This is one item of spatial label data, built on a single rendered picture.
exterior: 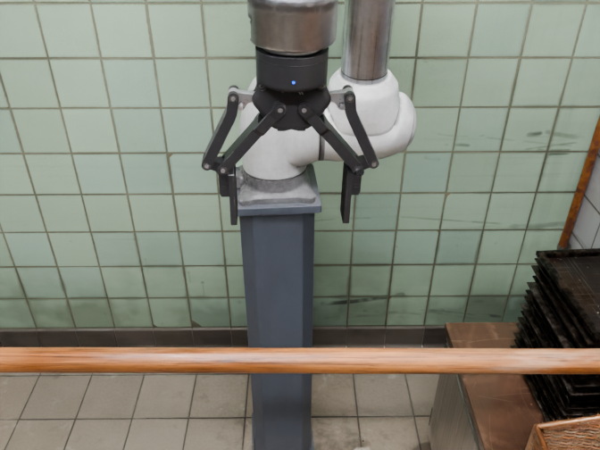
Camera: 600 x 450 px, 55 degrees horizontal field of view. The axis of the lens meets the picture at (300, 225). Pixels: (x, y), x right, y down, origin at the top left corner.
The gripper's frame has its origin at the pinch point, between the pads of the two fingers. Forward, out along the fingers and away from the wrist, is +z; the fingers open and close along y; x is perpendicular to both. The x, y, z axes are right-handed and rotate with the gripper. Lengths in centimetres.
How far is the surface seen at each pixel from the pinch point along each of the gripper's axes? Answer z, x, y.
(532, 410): 74, -25, -60
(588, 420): 56, -9, -60
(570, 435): 61, -9, -58
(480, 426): 74, -21, -46
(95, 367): 14.2, 11.4, 23.2
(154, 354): 12.9, 10.8, 16.4
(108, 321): 122, -109, 65
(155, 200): 66, -108, 40
